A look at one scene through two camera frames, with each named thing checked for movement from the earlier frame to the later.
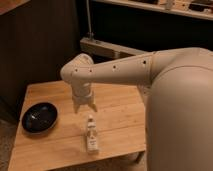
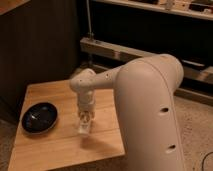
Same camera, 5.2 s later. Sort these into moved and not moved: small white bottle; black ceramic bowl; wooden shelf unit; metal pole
Moved: small white bottle
Not moved: wooden shelf unit; black ceramic bowl; metal pole
